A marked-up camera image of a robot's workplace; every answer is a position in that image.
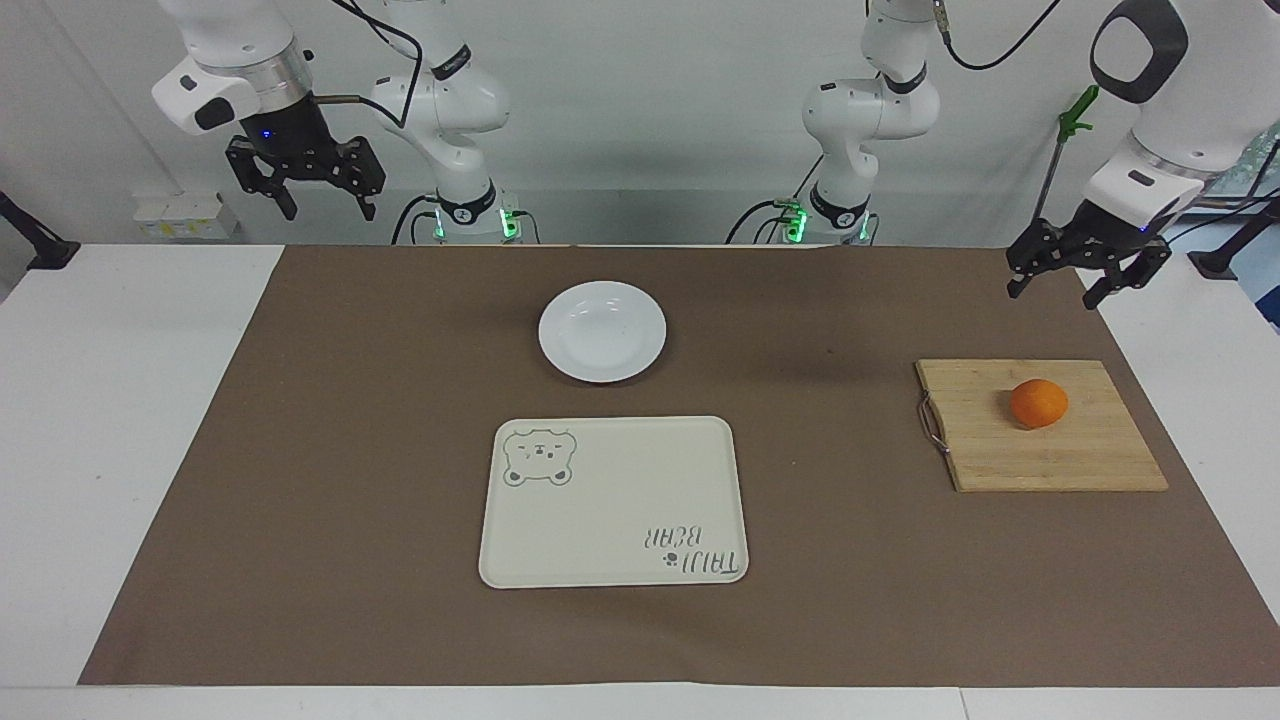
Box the metal rod with green clamp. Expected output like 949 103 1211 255
1030 85 1101 227

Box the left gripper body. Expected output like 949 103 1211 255
1069 199 1167 267

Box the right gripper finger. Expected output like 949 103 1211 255
225 136 300 223
323 135 388 222

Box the cream tray with bear print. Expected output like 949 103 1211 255
478 416 750 590

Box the black stand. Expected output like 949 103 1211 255
1187 198 1280 282
0 190 82 271

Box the white round plate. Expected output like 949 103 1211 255
538 280 668 384

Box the wooden cutting board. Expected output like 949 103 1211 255
916 359 1170 494

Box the black cable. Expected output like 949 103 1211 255
314 0 425 130
933 0 1063 72
1165 188 1280 247
726 198 803 246
390 194 442 246

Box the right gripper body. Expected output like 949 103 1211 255
238 88 343 184

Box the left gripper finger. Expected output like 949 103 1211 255
1083 238 1174 310
1005 220 1087 300

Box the orange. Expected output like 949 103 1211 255
1010 378 1070 430

